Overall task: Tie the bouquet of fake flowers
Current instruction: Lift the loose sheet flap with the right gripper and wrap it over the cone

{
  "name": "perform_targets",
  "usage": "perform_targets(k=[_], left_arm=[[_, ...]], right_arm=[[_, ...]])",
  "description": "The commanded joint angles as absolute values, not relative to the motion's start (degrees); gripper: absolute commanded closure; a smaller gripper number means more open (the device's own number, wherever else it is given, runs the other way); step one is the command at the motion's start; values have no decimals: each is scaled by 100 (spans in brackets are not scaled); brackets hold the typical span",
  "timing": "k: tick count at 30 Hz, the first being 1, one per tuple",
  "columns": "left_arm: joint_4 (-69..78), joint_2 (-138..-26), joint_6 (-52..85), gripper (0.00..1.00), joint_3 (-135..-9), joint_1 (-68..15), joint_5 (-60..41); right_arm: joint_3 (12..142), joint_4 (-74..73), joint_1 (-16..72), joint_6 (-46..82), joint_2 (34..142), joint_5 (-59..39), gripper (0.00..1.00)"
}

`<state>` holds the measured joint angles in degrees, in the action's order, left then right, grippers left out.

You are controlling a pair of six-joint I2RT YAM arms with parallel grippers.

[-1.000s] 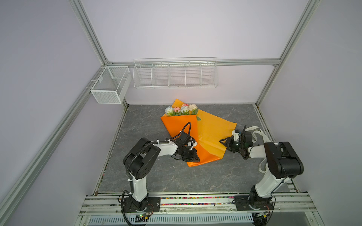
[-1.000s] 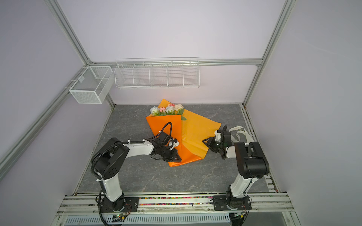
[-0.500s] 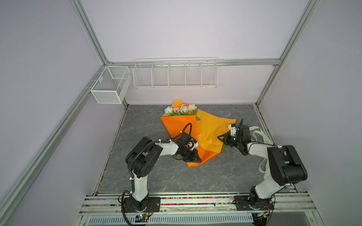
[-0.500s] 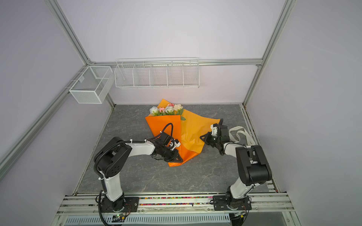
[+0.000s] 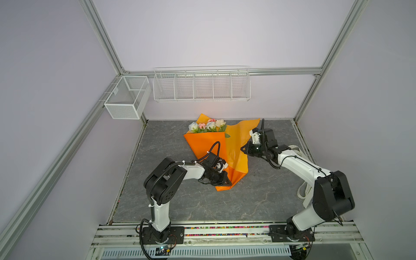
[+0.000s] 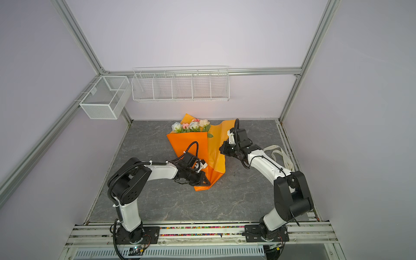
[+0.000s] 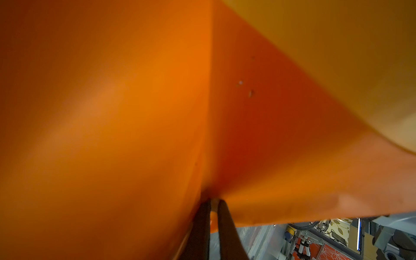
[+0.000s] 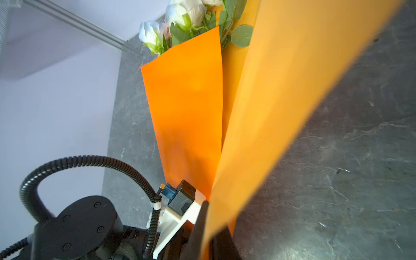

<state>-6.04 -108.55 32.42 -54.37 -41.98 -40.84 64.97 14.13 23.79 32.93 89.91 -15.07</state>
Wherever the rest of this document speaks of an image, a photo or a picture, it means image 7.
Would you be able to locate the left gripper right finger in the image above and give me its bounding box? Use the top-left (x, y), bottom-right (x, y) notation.
top-left (217, 200), bottom-right (249, 260)

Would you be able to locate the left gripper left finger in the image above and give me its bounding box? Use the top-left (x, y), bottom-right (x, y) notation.
top-left (179, 200), bottom-right (211, 260)

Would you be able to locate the orange wrapping paper sheet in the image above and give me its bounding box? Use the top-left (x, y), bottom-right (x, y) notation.
top-left (1, 1), bottom-right (416, 260)

